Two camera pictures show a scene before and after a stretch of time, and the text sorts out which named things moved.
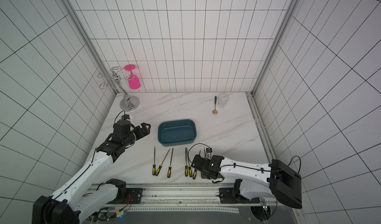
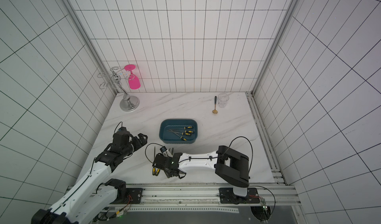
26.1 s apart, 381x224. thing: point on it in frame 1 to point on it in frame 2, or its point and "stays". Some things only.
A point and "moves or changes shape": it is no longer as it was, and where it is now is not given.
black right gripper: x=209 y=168 to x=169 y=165
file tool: x=189 y=168 to x=185 y=131
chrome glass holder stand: x=128 y=103 stays
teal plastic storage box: x=172 y=133 stays
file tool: x=186 y=166 moves or changes shape
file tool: x=170 y=167 moves or changes shape
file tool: x=160 y=166 stays
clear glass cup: x=222 y=99 stays
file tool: x=154 y=165 stays
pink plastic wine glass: x=134 y=83 stays
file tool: x=194 y=174 to x=190 y=127
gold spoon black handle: x=215 y=111 stays
